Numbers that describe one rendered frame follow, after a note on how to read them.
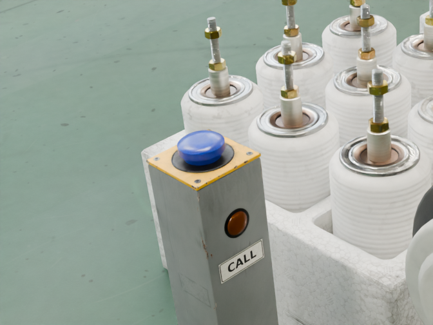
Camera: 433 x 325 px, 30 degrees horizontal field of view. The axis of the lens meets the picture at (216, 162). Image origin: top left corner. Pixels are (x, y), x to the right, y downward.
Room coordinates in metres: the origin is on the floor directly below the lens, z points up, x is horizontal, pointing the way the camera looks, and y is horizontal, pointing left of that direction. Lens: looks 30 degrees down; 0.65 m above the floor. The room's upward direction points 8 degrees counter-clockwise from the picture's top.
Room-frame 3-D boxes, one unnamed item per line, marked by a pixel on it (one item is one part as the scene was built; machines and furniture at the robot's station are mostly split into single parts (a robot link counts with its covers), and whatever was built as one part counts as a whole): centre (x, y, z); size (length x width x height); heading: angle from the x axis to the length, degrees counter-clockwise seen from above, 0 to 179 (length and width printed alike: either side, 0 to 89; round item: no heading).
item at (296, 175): (0.75, -0.09, 0.16); 0.10 x 0.10 x 0.18
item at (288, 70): (0.75, -0.09, 0.30); 0.01 x 0.01 x 0.08
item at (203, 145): (0.59, 0.01, 0.32); 0.04 x 0.04 x 0.02
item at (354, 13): (0.99, -0.21, 0.26); 0.02 x 0.02 x 0.03
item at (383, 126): (0.66, -0.15, 0.29); 0.02 x 0.02 x 0.01; 87
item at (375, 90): (0.66, -0.15, 0.32); 0.02 x 0.02 x 0.01; 87
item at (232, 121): (0.85, -0.02, 0.16); 0.10 x 0.10 x 0.18
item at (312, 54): (0.92, -0.11, 0.25); 0.08 x 0.08 x 0.01
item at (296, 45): (0.92, -0.11, 0.26); 0.02 x 0.02 x 0.03
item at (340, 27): (0.99, -0.21, 0.25); 0.08 x 0.08 x 0.01
